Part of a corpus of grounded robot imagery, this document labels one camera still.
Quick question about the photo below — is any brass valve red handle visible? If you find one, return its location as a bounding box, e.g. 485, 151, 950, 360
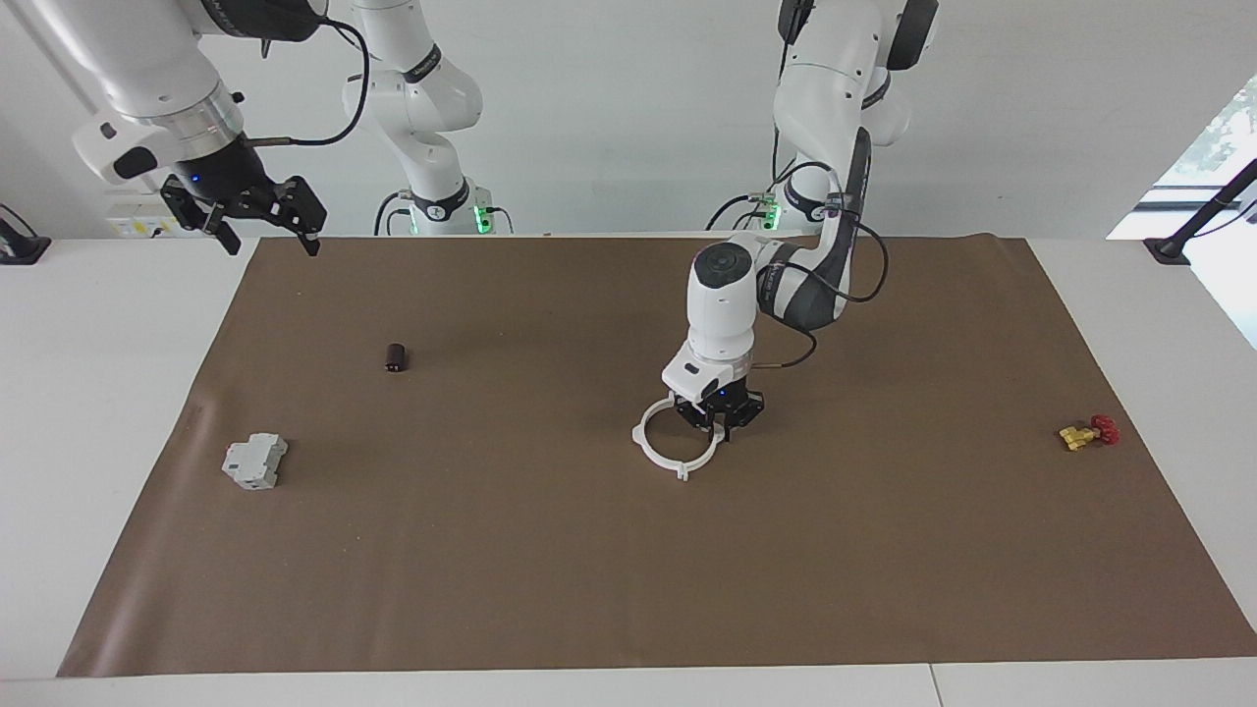
1059, 413, 1121, 453

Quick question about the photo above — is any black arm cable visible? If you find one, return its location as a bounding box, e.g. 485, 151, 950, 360
750, 161, 891, 371
241, 15, 372, 149

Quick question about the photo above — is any black base cable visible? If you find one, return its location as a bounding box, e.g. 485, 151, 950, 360
372, 190, 413, 238
704, 191, 779, 234

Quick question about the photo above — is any white circuit breaker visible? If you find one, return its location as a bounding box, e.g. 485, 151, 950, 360
221, 432, 290, 491

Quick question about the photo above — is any bright window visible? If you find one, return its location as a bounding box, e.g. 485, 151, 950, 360
1107, 74, 1257, 351

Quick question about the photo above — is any brown table mat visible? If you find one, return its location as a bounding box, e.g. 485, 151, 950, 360
56, 234, 1257, 679

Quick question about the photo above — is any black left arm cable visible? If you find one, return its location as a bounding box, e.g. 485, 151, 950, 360
750, 161, 891, 371

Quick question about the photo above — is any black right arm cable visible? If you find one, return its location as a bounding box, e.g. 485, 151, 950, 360
241, 15, 372, 149

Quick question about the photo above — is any black camera stand mount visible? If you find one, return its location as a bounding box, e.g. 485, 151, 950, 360
0, 203, 52, 266
1142, 157, 1257, 267

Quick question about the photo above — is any white half pipe clamp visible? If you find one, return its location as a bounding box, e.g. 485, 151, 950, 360
672, 393, 730, 483
630, 392, 690, 482

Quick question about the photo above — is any white wall socket strip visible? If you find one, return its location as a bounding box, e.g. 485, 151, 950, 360
106, 215, 184, 240

